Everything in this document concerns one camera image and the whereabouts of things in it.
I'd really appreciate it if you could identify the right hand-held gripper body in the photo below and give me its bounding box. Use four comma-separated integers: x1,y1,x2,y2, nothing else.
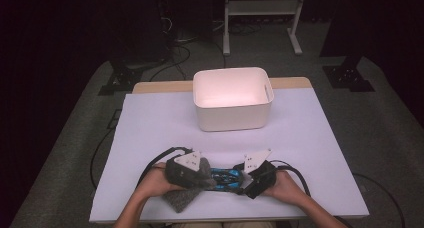
244,149,278,200

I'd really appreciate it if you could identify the blue toy car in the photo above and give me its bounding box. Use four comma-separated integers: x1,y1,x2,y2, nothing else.
208,167,246,192

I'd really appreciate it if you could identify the right hand-held gripper black cable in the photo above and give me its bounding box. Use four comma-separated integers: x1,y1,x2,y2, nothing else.
269,159,313,197

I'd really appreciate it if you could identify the black stand base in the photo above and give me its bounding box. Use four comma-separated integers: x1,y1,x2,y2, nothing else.
322,54,376,93
98,59,144,96

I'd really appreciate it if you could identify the white plastic bin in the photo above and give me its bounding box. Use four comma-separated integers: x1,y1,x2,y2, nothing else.
192,66,275,133

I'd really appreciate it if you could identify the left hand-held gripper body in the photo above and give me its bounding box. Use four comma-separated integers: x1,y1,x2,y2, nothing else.
164,150,203,190

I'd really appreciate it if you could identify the bundle of black floor cables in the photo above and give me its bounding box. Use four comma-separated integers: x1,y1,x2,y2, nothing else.
149,44,193,82

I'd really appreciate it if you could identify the black floor cable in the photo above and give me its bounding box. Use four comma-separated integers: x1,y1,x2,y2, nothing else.
353,172,406,228
89,127,116,189

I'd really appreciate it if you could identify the grey fluffy cloth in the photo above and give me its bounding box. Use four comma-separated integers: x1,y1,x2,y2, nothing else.
162,156,218,213

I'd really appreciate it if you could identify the person's left hand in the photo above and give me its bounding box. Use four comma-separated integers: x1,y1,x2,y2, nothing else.
138,161,183,197

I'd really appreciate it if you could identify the white table sheet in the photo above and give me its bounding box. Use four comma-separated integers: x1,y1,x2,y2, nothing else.
89,87,370,224

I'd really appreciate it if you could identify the person's right hand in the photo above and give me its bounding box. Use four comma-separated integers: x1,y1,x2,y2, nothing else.
263,170,309,206

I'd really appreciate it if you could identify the white metal stand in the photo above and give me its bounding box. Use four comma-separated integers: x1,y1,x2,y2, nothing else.
222,0,308,57

